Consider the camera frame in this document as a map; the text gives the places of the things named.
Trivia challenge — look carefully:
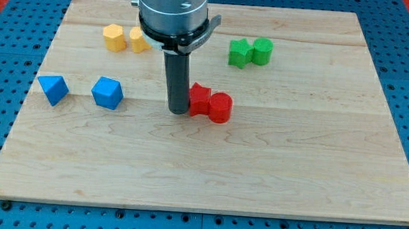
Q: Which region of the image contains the green cylinder block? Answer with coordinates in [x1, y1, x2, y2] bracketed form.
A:
[251, 37, 274, 66]

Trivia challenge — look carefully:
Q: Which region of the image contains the light wooden board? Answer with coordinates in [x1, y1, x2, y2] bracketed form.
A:
[0, 0, 409, 225]

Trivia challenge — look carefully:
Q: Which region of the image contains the blue cube block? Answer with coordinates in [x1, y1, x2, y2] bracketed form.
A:
[91, 76, 124, 110]

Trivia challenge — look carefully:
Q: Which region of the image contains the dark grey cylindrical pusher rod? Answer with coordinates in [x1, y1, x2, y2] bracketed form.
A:
[163, 53, 190, 115]

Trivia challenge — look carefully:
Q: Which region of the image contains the black clamp ring mount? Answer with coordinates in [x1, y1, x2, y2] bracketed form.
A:
[138, 13, 222, 55]

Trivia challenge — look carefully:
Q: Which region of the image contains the yellow hexagon block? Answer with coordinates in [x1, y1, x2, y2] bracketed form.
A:
[102, 24, 127, 52]

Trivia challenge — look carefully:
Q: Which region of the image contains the blue triangle block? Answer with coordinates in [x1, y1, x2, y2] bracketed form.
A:
[37, 75, 69, 106]

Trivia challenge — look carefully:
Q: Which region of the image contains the red star block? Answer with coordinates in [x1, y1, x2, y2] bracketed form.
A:
[189, 83, 212, 117]

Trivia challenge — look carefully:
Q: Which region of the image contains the red cylinder block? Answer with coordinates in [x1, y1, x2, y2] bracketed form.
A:
[208, 92, 233, 124]

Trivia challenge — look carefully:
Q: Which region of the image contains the yellow heart block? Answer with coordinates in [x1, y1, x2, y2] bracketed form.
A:
[129, 26, 151, 53]

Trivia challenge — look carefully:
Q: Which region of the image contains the green star block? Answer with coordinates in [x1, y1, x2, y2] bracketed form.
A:
[228, 38, 253, 69]

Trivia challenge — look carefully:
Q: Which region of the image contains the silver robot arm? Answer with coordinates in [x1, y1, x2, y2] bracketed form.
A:
[131, 0, 221, 115]

